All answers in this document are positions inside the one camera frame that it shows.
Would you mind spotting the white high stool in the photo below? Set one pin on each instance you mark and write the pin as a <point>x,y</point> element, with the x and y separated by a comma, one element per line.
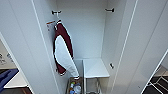
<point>158,81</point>

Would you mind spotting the white label with orange band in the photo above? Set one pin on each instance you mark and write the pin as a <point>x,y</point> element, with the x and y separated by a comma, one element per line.
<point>50,24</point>

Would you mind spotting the white hanger with jacket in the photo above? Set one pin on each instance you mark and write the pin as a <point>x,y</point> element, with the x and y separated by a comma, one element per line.
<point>57,20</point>

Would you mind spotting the small dark door latch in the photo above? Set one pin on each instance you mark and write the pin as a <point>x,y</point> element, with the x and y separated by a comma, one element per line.
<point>111,65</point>

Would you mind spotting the small blue item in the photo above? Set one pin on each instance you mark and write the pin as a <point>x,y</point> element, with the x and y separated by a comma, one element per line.
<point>71,90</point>

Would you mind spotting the white wardrobe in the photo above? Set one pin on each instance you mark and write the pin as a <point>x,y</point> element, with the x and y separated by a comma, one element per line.
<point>83,33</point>

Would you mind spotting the wall sign with dark print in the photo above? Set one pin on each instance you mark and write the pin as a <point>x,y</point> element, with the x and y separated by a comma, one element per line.
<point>2,58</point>

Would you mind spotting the pale round item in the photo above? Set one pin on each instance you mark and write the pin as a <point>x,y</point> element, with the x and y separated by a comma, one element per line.
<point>77,88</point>

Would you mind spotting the flat white board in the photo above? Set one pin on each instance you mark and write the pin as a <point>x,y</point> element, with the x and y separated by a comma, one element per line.
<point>16,80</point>

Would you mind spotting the dark storage basket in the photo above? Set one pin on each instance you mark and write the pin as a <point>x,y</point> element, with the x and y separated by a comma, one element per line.
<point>74,86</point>

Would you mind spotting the wall sign with blue print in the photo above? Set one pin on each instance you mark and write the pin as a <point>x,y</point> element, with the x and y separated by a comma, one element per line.
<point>10,57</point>

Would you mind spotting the white wardrobe door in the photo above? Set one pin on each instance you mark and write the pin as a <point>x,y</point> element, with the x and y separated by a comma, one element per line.
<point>26,43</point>
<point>143,50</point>

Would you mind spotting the maroon and white jacket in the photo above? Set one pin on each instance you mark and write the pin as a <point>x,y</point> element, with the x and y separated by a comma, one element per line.
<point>63,50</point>

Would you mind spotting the black wardrobe hook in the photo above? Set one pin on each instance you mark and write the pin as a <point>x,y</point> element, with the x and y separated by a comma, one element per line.
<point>110,9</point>
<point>55,12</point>

